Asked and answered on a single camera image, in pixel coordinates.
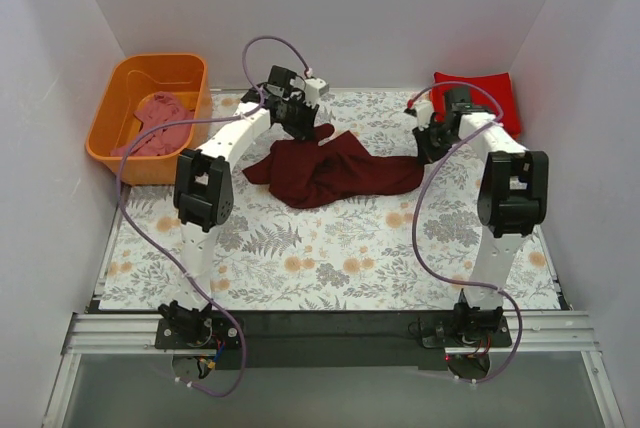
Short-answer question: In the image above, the dark maroon t shirt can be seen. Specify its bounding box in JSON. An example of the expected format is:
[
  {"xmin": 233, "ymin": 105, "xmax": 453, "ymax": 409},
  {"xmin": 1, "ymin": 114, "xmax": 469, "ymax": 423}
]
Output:
[{"xmin": 243, "ymin": 124, "xmax": 424, "ymax": 209}]

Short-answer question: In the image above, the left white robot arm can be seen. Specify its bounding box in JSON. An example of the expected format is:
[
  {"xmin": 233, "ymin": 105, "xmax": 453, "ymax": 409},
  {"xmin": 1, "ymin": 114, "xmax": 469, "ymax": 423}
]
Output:
[{"xmin": 158, "ymin": 66, "xmax": 329, "ymax": 349}]

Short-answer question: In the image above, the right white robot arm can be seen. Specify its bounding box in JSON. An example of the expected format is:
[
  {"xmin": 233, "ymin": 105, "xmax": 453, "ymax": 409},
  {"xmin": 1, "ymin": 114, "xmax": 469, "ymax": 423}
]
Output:
[{"xmin": 405, "ymin": 81, "xmax": 549, "ymax": 348}]

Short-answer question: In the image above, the red folded t shirt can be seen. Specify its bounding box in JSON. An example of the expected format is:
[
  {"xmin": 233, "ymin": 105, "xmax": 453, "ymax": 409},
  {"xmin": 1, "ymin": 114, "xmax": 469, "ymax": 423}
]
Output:
[{"xmin": 429, "ymin": 72, "xmax": 522, "ymax": 139}]

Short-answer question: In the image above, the floral table mat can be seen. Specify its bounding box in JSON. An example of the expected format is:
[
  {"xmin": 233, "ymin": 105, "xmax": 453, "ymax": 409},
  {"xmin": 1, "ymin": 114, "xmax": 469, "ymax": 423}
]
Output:
[{"xmin": 97, "ymin": 88, "xmax": 562, "ymax": 312}]

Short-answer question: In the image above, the pink t shirt in basket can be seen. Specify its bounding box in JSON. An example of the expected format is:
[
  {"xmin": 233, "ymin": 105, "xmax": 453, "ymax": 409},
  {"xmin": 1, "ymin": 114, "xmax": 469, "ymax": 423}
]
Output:
[{"xmin": 130, "ymin": 92, "xmax": 193, "ymax": 157}]

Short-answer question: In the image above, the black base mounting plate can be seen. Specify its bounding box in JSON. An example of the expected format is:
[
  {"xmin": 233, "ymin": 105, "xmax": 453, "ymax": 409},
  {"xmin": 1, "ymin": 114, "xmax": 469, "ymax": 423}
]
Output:
[{"xmin": 154, "ymin": 303, "xmax": 513, "ymax": 378}]

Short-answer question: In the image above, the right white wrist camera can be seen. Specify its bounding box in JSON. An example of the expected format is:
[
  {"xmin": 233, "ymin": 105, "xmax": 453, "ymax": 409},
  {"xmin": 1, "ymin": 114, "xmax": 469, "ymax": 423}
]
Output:
[{"xmin": 404, "ymin": 98, "xmax": 436, "ymax": 130}]

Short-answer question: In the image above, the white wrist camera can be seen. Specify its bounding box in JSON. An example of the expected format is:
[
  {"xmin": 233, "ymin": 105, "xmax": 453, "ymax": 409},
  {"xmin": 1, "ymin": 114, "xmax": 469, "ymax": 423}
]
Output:
[
  {"xmin": 292, "ymin": 68, "xmax": 330, "ymax": 107},
  {"xmin": 404, "ymin": 98, "xmax": 436, "ymax": 130}
]

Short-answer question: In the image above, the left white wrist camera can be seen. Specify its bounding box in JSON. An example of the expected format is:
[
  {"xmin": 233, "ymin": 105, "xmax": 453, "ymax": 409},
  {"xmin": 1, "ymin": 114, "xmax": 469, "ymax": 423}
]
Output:
[{"xmin": 292, "ymin": 68, "xmax": 330, "ymax": 107}]

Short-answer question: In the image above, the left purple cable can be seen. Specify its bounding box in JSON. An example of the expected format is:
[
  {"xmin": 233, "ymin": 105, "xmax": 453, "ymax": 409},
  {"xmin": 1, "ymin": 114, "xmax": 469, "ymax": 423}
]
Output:
[{"xmin": 115, "ymin": 36, "xmax": 314, "ymax": 398}]

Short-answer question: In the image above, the aluminium frame rail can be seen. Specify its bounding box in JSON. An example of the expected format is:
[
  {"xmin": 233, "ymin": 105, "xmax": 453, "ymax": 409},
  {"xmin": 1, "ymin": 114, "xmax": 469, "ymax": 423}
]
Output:
[{"xmin": 58, "ymin": 310, "xmax": 624, "ymax": 427}]

